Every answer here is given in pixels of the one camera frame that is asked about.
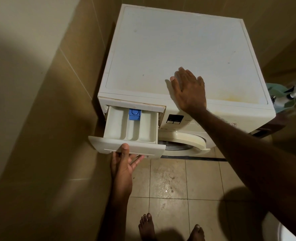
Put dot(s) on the person's left hand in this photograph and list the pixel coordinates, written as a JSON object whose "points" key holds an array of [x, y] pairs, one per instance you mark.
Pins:
{"points": [[122, 173]]}

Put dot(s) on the person's right hand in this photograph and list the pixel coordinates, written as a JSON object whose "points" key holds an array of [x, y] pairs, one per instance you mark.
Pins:
{"points": [[190, 94]]}

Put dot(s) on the person's right thumb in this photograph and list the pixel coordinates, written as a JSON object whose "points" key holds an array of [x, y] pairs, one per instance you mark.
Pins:
{"points": [[174, 86]]}

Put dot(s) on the person's right little finger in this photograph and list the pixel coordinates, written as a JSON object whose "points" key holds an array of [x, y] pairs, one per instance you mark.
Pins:
{"points": [[201, 82]]}

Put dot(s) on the person's left thumb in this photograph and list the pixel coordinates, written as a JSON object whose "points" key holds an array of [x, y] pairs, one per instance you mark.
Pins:
{"points": [[125, 153]]}

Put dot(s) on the person's right middle finger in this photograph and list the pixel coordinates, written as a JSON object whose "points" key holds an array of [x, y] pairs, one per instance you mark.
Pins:
{"points": [[183, 74]]}

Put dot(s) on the white detergent drawer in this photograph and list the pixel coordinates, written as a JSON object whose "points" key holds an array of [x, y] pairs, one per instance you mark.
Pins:
{"points": [[118, 122]]}

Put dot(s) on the person's right forearm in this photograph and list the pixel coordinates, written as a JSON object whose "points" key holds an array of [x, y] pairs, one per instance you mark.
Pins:
{"points": [[250, 158]]}

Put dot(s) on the person's left forearm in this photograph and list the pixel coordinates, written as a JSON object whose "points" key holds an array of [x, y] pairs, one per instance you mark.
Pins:
{"points": [[115, 218]]}

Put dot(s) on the black display panel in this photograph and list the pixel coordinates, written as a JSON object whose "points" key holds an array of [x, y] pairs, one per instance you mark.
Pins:
{"points": [[174, 119]]}

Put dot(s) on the white washing machine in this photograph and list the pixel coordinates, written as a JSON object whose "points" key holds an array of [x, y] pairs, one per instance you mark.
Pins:
{"points": [[163, 47]]}

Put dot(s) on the blue softener siphon cap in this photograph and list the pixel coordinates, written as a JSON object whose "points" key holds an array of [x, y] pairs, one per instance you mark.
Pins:
{"points": [[134, 114]]}

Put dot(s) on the round washing machine door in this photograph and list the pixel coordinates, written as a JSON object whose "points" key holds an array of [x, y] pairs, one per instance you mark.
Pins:
{"points": [[185, 139]]}

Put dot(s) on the pale green plastic basket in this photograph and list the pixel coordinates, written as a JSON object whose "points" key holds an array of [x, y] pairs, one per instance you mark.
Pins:
{"points": [[275, 90]]}

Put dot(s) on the person's left foot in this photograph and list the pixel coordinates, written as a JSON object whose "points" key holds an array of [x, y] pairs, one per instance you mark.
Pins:
{"points": [[147, 227]]}

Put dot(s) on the person's foot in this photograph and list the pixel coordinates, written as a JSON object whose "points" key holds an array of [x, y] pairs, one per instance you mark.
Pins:
{"points": [[147, 227], [196, 233]]}

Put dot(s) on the white trigger spray bottle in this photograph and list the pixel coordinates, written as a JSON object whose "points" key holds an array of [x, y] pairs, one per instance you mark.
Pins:
{"points": [[294, 94]]}

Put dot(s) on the person's right foot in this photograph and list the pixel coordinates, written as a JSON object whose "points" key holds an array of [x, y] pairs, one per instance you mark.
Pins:
{"points": [[196, 233]]}

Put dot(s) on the white rounded fixture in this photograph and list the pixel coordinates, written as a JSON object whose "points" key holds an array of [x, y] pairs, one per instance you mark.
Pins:
{"points": [[275, 228]]}

